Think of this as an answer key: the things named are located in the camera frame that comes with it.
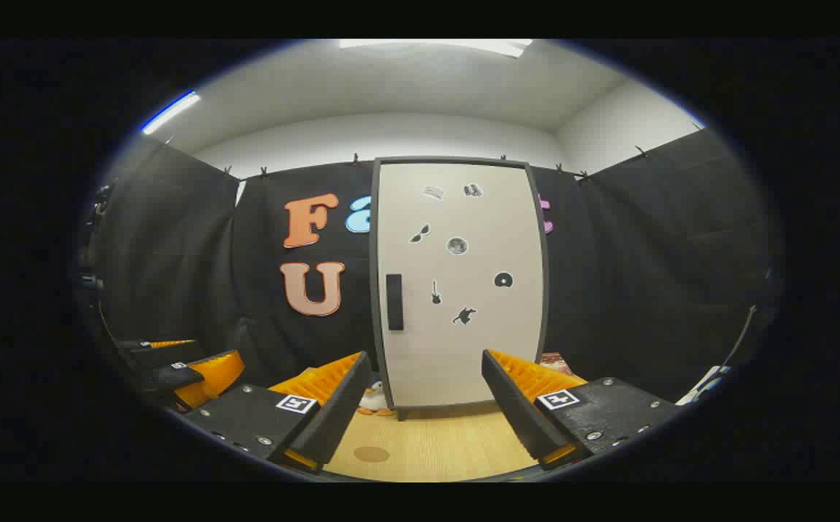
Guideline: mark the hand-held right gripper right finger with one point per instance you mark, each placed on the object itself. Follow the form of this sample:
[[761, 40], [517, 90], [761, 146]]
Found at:
[[514, 406]]

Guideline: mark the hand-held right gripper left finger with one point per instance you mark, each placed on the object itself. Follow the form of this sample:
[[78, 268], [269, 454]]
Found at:
[[340, 406]]

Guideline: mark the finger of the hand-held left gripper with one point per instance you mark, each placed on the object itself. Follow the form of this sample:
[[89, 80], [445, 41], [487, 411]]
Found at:
[[173, 378], [166, 354]]

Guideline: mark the round cork coaster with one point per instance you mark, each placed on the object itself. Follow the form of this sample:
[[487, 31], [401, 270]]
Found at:
[[371, 454]]

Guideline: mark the white cabinet door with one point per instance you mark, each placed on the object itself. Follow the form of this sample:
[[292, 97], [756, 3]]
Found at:
[[463, 348]]

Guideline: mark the grey cabinet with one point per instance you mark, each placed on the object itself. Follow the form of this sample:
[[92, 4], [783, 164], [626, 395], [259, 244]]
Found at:
[[374, 290]]

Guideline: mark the penguin plush toy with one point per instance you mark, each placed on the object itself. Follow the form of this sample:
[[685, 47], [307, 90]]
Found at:
[[375, 399]]

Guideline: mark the brown patterned book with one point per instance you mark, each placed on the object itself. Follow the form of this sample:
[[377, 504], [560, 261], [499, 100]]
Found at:
[[554, 360]]

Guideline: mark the black backdrop cloth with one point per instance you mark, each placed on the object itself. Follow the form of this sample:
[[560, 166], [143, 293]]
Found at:
[[173, 254]]

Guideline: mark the white flat object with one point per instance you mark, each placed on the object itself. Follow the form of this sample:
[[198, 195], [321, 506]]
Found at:
[[703, 386]]

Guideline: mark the ceiling strip light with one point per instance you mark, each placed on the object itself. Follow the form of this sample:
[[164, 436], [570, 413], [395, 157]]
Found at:
[[171, 112]]

